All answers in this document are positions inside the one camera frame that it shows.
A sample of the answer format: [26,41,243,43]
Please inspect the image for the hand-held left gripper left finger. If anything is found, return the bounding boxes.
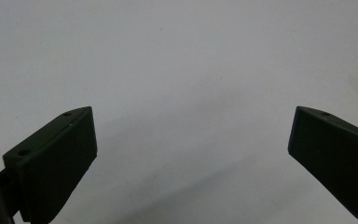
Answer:
[0,105,98,224]

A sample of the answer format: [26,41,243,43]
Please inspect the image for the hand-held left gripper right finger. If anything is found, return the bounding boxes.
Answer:
[287,105,358,224]

